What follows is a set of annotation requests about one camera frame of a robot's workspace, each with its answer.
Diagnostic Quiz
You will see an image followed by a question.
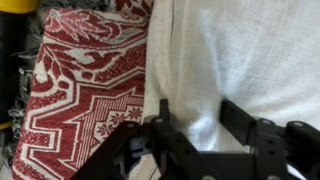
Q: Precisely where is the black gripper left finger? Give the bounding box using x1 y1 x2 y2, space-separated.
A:
71 98 214 180

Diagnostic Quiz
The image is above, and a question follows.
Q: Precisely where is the red white patterned blanket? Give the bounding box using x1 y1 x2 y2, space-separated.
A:
11 0 155 180

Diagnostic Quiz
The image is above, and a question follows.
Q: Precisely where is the black yellow flashlight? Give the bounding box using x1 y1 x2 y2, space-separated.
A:
0 0 42 132

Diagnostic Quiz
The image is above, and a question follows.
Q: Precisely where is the white pillow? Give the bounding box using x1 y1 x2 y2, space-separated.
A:
128 0 320 180

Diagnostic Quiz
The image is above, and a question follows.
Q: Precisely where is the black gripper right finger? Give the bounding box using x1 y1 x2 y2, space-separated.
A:
219 99 320 180

